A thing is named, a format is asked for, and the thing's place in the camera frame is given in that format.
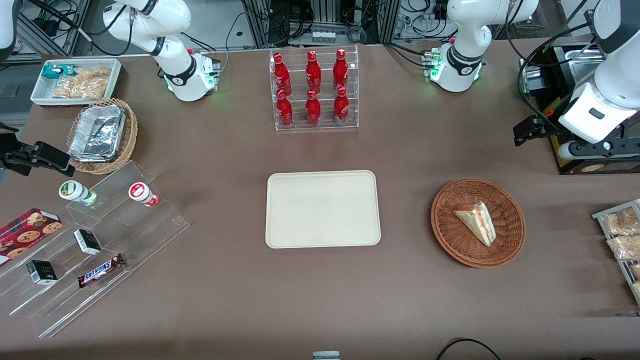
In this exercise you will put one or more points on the grey metal snack tray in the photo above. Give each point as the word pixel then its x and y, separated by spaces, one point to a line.
pixel 600 216

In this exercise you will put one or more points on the red soda bottle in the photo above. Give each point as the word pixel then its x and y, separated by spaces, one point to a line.
pixel 285 112
pixel 313 72
pixel 281 75
pixel 313 111
pixel 341 109
pixel 341 70

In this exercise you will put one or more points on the aluminium profile frame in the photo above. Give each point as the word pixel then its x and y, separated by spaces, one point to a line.
pixel 60 25
pixel 325 15

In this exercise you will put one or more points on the clear bag of crackers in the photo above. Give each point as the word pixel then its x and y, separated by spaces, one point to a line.
pixel 82 85

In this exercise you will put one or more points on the brown round wicker basket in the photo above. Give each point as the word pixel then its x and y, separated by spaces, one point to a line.
pixel 450 230

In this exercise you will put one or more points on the small black box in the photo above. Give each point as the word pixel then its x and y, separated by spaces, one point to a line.
pixel 87 241
pixel 41 272

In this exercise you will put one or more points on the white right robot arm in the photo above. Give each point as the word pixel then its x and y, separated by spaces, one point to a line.
pixel 150 20

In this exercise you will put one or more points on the Snickers chocolate bar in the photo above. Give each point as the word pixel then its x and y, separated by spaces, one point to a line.
pixel 100 271

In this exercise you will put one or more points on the aluminium foil tray stack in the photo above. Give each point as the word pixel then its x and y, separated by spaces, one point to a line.
pixel 97 132

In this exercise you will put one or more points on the white power strip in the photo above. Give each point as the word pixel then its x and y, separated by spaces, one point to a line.
pixel 323 37

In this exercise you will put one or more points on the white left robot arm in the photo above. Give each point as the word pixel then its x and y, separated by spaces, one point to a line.
pixel 462 30

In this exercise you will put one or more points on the white rectangular bin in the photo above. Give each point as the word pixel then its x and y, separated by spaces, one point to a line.
pixel 40 95

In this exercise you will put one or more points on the beige plastic tray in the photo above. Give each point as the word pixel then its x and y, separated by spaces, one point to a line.
pixel 322 210

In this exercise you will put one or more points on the red cookie box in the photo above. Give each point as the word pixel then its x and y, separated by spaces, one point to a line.
pixel 27 230

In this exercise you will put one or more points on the green lid drink cup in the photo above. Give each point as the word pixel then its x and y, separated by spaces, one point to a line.
pixel 75 191

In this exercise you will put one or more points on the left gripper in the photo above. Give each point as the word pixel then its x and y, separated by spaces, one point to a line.
pixel 545 128

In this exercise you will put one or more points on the triangular sandwich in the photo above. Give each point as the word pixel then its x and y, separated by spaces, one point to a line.
pixel 475 222

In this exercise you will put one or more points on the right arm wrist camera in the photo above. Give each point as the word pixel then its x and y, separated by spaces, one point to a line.
pixel 17 165

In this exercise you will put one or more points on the red lid drink cup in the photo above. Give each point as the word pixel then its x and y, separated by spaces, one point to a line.
pixel 140 192

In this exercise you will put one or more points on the clear acrylic bottle rack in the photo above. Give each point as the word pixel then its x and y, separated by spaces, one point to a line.
pixel 326 60

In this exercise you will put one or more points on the clear acrylic stepped display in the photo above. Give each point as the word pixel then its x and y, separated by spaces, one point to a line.
pixel 150 240

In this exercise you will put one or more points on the light wicker basket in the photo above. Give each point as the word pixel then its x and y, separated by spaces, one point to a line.
pixel 130 135

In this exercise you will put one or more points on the teal snack packet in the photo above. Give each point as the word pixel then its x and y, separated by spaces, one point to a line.
pixel 55 71

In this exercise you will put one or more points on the steel warmer pan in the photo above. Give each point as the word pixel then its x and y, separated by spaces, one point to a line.
pixel 582 62

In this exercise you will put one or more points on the black food warmer cabinet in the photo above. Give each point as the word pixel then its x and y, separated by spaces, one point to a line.
pixel 537 80

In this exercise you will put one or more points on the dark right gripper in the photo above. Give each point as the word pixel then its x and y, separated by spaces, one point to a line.
pixel 11 151

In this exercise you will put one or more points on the small grey white device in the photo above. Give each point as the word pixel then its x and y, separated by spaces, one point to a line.
pixel 326 356

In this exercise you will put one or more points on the clear bag of snacks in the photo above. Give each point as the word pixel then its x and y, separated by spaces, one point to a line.
pixel 620 222
pixel 625 247
pixel 637 290
pixel 636 271

